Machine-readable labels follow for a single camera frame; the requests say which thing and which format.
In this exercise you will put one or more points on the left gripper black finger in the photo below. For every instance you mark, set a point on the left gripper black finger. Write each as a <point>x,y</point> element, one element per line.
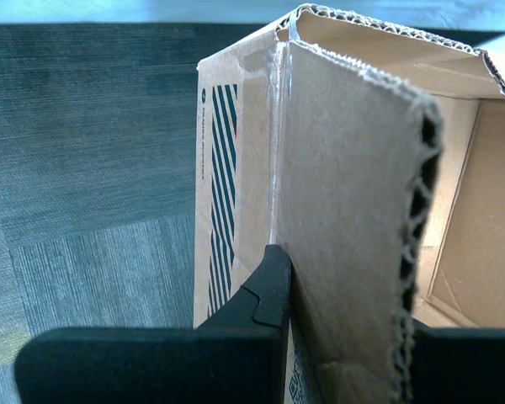
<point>151,366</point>
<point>467,366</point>

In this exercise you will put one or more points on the brown cardboard box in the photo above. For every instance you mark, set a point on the brown cardboard box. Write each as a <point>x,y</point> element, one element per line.
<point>345,189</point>

